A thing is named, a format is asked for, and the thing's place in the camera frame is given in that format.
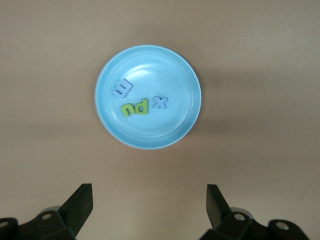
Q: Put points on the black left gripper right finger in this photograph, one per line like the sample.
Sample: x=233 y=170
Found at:
x=218 y=212

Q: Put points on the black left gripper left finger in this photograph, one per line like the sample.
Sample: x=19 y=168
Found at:
x=75 y=212

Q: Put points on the green wooden letter n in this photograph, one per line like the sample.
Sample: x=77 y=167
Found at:
x=124 y=110

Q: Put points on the green wooden letter d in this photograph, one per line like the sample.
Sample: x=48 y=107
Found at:
x=145 y=110

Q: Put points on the pale blue letter x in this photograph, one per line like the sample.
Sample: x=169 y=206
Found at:
x=160 y=102

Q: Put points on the pale blue letter m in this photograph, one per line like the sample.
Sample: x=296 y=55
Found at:
x=119 y=93

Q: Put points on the brown table mat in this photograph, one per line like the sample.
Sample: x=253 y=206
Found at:
x=250 y=150

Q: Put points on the light blue round plate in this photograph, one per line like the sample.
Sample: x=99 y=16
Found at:
x=155 y=130

